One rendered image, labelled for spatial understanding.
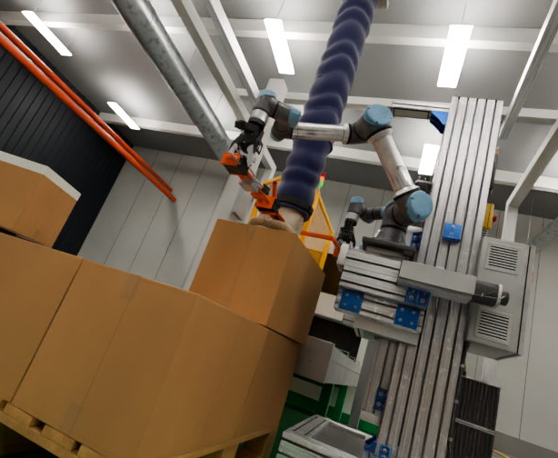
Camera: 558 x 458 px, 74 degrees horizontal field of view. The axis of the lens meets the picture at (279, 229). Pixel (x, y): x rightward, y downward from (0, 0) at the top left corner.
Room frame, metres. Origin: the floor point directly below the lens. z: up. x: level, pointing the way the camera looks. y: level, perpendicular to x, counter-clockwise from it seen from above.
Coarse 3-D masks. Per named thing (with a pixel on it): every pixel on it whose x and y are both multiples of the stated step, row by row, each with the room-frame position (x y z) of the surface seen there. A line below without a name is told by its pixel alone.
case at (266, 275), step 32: (224, 224) 1.64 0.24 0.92; (224, 256) 1.61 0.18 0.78; (256, 256) 1.55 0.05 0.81; (288, 256) 1.49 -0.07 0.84; (192, 288) 1.65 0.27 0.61; (224, 288) 1.59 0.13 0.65; (256, 288) 1.52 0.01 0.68; (288, 288) 1.59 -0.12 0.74; (320, 288) 2.00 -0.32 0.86; (256, 320) 1.50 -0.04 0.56; (288, 320) 1.69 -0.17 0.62
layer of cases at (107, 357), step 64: (0, 256) 1.21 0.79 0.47; (64, 256) 1.12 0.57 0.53; (0, 320) 1.16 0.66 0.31; (64, 320) 1.08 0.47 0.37; (128, 320) 1.00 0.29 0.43; (192, 320) 0.95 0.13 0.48; (0, 384) 1.11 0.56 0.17; (64, 384) 1.04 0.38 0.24; (128, 384) 0.97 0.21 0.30; (192, 384) 1.07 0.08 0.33; (256, 384) 1.55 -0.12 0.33; (128, 448) 0.95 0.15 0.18; (192, 448) 1.20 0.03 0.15
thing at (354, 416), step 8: (368, 344) 2.51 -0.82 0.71; (368, 352) 2.51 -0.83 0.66; (368, 360) 2.51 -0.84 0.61; (368, 368) 2.50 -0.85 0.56; (360, 376) 2.52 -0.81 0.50; (368, 376) 2.50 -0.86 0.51; (360, 384) 2.51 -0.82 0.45; (360, 392) 2.51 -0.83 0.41; (360, 400) 2.50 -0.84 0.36; (352, 408) 2.52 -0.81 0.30; (360, 408) 2.50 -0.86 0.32; (352, 416) 2.51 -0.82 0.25; (352, 424) 2.51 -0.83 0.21
